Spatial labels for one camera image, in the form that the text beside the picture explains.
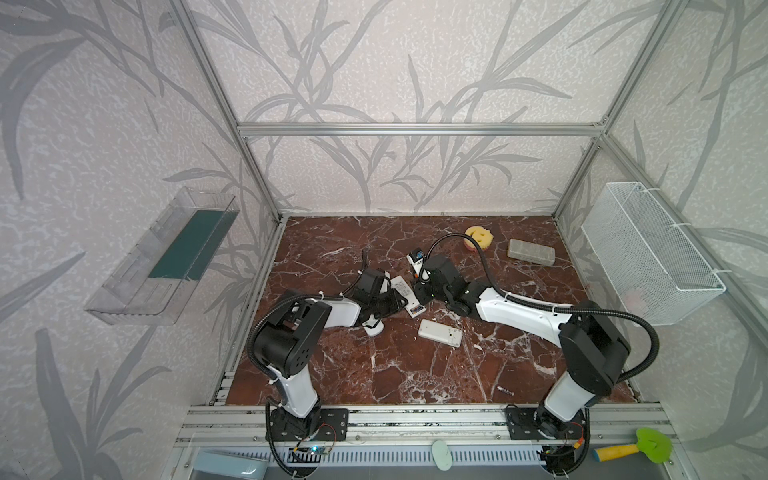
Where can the pale green oval object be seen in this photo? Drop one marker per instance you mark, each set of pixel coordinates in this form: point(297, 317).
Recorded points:
point(441, 455)

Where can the yellow smiley sponge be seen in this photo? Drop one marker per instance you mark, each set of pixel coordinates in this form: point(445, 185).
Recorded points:
point(479, 236)

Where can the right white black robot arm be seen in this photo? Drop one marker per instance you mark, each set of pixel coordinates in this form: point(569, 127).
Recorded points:
point(593, 348)

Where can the clear plastic wall shelf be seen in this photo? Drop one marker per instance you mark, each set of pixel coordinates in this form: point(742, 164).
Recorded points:
point(153, 284)

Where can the small circuit board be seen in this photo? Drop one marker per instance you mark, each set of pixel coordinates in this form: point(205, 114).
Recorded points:
point(311, 453)

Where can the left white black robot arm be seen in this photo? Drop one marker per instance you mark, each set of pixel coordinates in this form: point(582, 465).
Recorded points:
point(282, 343)

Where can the white remote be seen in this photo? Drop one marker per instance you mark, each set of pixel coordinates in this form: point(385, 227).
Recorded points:
point(440, 333)
point(413, 307)
point(373, 327)

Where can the green yellow toy spatula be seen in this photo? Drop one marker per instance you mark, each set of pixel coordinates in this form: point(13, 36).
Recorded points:
point(655, 445)

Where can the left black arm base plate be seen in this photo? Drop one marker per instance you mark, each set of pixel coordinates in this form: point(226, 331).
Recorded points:
point(324, 424)

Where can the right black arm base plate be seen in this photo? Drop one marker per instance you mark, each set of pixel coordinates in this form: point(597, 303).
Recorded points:
point(522, 423)

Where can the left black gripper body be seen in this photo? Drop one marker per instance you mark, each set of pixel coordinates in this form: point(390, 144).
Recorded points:
point(387, 298)

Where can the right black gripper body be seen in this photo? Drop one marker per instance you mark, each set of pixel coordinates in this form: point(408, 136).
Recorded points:
point(424, 288)

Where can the clear plastic box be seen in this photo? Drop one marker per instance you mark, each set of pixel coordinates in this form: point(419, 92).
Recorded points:
point(531, 252)

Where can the light blue tray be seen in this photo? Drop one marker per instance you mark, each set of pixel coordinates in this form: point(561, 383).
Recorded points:
point(229, 465)

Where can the white wire basket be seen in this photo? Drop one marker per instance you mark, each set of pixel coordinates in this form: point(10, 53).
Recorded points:
point(649, 260)

